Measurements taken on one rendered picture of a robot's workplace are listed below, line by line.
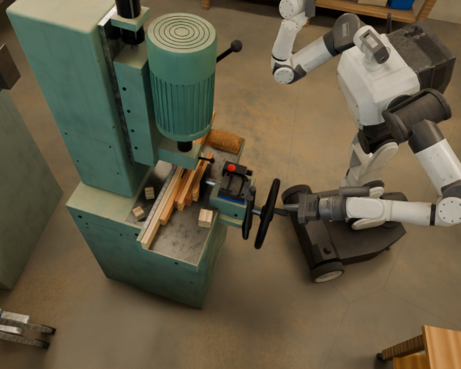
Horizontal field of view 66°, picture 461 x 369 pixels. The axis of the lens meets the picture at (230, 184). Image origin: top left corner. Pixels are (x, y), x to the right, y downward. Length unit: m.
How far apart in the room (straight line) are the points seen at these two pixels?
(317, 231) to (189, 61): 1.50
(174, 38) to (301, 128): 2.09
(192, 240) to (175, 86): 0.54
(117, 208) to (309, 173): 1.57
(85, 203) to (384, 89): 1.13
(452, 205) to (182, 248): 0.82
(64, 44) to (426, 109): 0.97
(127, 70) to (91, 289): 1.46
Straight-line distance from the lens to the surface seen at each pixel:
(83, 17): 0.99
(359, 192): 1.24
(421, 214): 1.20
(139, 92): 1.04
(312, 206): 1.26
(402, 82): 1.24
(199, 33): 0.95
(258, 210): 1.40
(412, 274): 2.53
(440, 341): 1.82
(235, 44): 1.07
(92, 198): 1.49
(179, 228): 1.26
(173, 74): 0.92
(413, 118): 1.15
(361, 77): 1.26
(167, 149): 1.24
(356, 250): 2.23
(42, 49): 1.07
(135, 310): 2.12
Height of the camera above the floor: 2.02
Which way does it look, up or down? 55 degrees down
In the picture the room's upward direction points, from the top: 9 degrees clockwise
